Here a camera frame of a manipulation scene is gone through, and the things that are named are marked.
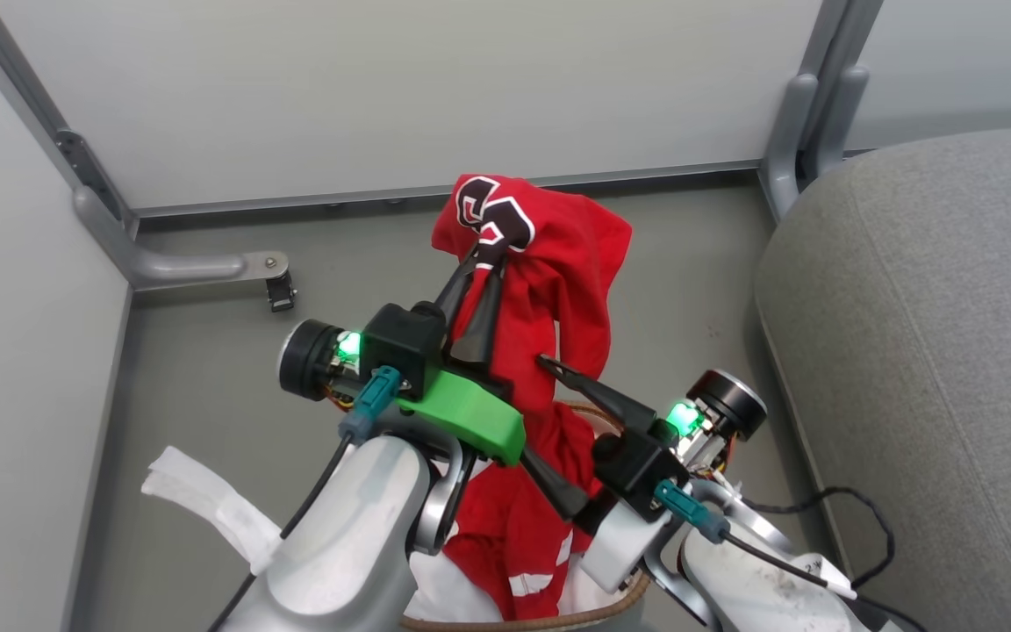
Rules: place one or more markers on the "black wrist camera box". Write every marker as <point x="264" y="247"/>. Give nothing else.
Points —
<point x="400" y="342"/>
<point x="637" y="465"/>

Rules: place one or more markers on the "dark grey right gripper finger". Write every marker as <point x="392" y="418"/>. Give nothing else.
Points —
<point x="558" y="491"/>

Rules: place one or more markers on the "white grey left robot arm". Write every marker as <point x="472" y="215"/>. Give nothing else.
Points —
<point x="339" y="544"/>

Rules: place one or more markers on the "grey fabric sofa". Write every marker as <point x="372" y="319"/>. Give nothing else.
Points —
<point x="927" y="351"/>

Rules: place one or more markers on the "grey slanted partition post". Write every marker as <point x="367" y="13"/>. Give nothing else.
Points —
<point x="32" y="96"/>

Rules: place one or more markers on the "brown woven laundry basket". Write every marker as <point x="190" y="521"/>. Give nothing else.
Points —
<point x="576" y="617"/>

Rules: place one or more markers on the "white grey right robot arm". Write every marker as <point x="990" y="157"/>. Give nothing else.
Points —
<point x="734" y="588"/>

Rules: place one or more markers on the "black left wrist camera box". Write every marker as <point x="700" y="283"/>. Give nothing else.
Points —
<point x="400" y="342"/>

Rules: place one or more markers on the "red sports shirt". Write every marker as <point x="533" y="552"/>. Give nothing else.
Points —
<point x="562" y="263"/>

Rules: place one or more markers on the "grey partition base rail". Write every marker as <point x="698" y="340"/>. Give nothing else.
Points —
<point x="435" y="191"/>

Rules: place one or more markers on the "grey partition foot with caster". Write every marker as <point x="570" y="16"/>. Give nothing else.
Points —
<point x="181" y="263"/>

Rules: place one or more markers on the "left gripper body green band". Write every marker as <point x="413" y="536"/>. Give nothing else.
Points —
<point x="470" y="412"/>

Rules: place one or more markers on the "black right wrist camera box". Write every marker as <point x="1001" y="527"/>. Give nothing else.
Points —
<point x="637" y="465"/>

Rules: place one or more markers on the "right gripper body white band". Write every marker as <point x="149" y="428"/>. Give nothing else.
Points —
<point x="624" y="544"/>

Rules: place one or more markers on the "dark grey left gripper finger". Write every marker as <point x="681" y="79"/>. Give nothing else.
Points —
<point x="457" y="285"/>
<point x="602" y="395"/>
<point x="481" y="325"/>

